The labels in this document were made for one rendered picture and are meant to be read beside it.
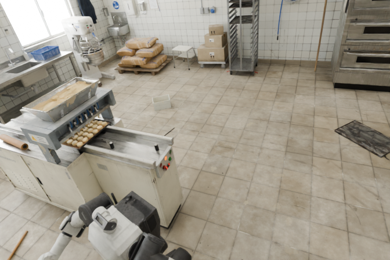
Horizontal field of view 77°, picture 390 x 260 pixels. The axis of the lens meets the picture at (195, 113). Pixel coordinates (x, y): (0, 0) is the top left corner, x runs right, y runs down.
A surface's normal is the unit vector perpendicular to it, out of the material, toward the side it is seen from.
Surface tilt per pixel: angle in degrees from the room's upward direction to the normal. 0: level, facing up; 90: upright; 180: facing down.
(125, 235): 1
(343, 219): 0
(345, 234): 0
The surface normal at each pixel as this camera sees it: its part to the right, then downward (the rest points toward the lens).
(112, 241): -0.12, -0.83
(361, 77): -0.37, 0.56
